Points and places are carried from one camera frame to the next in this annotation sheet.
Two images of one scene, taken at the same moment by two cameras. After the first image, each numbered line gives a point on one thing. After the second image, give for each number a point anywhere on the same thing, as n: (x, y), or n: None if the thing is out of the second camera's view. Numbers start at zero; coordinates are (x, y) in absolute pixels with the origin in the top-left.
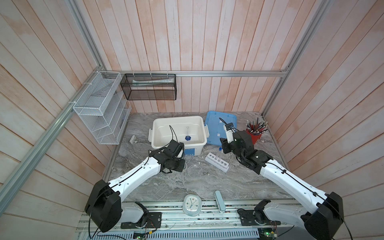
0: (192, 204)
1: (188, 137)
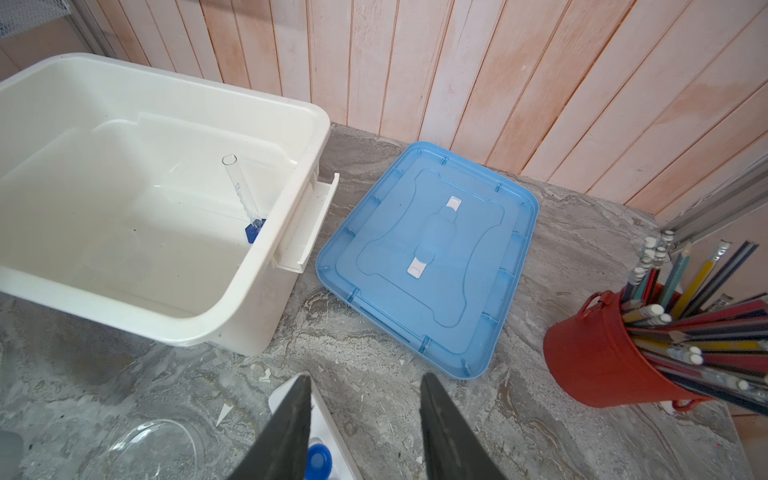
0: None
1: (257, 222)
